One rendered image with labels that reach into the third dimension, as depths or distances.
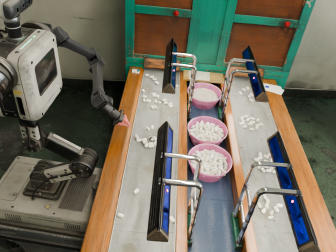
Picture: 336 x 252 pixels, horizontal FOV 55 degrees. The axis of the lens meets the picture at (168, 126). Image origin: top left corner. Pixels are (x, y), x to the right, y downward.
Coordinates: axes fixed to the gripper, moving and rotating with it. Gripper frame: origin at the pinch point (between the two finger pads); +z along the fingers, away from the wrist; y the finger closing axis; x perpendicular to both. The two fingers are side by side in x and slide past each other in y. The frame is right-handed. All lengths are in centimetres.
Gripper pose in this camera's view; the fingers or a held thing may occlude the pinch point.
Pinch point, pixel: (128, 125)
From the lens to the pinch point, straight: 199.5
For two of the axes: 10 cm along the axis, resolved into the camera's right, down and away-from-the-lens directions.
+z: 7.0, 5.8, 4.2
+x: -7.2, 5.2, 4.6
